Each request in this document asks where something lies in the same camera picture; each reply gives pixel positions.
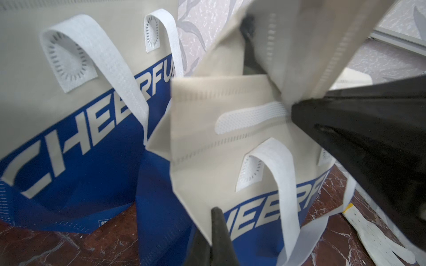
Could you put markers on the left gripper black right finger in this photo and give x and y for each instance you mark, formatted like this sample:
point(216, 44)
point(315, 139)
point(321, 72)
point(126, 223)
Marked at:
point(222, 251)

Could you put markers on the blue beige takeout bag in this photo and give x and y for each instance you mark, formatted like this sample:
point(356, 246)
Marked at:
point(83, 85)
point(230, 138)

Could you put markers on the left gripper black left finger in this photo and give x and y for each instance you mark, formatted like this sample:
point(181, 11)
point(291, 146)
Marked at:
point(199, 252)

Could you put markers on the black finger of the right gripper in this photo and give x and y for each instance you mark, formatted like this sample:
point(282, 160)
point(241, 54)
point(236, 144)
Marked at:
point(247, 28)
point(378, 134)

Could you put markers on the white work glove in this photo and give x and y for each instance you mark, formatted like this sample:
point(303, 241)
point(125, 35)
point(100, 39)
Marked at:
point(381, 249)

